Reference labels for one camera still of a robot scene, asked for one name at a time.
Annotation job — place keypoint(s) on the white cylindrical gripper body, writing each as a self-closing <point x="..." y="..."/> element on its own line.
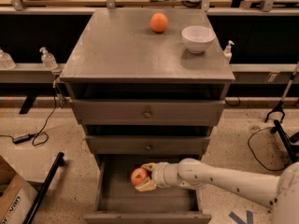
<point x="160" y="174"/>

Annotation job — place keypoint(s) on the red apple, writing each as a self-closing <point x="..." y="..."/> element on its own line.
<point x="138" y="176"/>

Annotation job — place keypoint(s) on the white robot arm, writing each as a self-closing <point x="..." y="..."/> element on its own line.
<point x="280" y="193"/>

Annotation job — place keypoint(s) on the grey open bottom drawer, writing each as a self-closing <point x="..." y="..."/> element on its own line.
<point x="118" y="202"/>

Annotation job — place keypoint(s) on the grey middle drawer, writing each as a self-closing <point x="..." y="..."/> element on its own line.
<point x="158" y="145"/>

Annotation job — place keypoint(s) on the grey top drawer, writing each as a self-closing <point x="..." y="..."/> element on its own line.
<point x="147" y="112"/>

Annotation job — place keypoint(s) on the grey wooden drawer cabinet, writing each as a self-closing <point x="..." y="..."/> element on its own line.
<point x="119" y="57"/>

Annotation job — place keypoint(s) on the black bar on floor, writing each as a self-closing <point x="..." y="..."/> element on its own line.
<point x="59" y="161"/>

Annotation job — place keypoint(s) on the black stand leg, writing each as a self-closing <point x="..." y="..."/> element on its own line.
<point x="291" y="143"/>

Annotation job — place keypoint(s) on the cardboard box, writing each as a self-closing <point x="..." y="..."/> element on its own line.
<point x="17" y="195"/>

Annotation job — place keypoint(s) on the grabber tool with white pole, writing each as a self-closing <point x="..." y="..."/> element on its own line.
<point x="279" y="107"/>

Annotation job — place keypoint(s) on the white ceramic bowl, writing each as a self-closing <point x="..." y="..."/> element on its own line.
<point x="197" y="38"/>

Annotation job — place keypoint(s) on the orange fruit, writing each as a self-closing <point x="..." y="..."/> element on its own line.
<point x="158" y="22"/>

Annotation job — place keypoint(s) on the clear pump bottle left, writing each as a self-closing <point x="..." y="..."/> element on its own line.
<point x="48" y="59"/>

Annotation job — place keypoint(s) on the black power adapter with cable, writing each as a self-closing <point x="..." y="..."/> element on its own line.
<point x="41" y="137"/>

